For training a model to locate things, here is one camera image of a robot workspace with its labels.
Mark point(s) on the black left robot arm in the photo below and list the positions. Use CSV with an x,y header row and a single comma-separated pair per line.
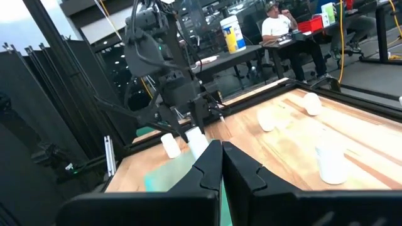
x,y
144,56

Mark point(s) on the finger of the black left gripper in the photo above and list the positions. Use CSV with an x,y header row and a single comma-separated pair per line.
x,y
199,114
166,119

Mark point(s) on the person with cap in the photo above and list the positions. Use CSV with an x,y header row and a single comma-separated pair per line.
x,y
276,25

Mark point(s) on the red plastic box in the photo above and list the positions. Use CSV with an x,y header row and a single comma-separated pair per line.
x,y
311,24

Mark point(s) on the seated person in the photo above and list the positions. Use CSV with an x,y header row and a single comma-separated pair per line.
x,y
361,23

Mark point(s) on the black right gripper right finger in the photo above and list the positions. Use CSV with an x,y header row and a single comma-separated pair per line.
x,y
282,207

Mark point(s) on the white green box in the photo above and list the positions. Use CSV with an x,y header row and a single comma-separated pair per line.
x,y
329,12

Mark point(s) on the silver aluminium bracket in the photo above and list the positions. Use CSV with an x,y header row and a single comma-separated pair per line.
x,y
110,157

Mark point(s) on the black office desk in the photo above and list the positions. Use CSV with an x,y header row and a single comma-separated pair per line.
x,y
229,58
277,61
382,34

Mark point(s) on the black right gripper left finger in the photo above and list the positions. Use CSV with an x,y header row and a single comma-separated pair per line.
x,y
188,207

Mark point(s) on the black aluminium frame post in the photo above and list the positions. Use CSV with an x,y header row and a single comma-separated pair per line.
x,y
71,59

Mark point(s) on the small white cup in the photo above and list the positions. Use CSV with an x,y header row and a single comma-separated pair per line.
x,y
331,163

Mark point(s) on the white wipes canister yellow label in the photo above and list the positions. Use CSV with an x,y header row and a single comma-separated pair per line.
x,y
234,34

